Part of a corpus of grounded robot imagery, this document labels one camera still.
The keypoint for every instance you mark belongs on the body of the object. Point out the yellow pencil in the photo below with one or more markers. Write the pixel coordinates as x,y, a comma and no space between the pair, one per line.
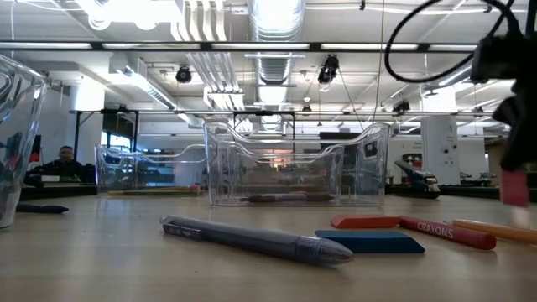
147,193

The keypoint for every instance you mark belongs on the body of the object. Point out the thick grey pen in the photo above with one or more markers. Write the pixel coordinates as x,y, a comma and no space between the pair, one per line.
260,241

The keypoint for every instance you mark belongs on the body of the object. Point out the tall clear plastic bin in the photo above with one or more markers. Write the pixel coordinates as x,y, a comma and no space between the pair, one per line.
23,126

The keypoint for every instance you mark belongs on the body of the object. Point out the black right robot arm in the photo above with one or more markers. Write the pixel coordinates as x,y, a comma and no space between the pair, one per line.
532,17

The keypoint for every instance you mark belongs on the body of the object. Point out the silver ceiling duct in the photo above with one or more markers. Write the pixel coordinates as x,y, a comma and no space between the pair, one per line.
274,67

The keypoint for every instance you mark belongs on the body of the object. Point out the blue eraser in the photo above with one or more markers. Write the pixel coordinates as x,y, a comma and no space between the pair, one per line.
369,242

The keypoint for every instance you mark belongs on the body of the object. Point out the red crayon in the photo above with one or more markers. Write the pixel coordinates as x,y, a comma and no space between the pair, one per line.
444,231

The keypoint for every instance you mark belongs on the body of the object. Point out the orange pencil with pink eraser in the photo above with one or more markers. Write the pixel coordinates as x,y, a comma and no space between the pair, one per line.
176,189
503,231

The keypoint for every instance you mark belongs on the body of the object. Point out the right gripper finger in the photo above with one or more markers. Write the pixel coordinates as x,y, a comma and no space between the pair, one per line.
524,134

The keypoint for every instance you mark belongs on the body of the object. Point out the black background table frame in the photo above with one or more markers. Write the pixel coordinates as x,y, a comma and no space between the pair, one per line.
77,134

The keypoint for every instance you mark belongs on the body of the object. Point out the white pillar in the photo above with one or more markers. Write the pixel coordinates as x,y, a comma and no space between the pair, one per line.
440,134

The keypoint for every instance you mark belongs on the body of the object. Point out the black ceiling spotlight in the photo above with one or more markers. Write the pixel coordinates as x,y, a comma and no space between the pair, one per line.
183,75
401,107
329,67

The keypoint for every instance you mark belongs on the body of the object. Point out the black stapler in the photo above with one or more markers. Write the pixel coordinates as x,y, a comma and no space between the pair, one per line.
415,178

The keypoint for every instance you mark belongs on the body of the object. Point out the person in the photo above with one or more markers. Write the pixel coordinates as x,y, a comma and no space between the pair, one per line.
65,168

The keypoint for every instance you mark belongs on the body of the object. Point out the dark blue marker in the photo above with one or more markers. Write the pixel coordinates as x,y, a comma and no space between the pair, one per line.
42,208

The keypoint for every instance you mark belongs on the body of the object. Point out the black pen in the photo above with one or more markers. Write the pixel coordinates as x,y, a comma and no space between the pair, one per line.
256,198

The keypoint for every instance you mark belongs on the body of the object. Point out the red eraser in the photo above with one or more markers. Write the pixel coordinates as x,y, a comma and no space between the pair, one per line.
365,222

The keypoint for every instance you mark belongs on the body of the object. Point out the pink eraser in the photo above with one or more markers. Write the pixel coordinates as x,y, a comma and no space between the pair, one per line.
514,189

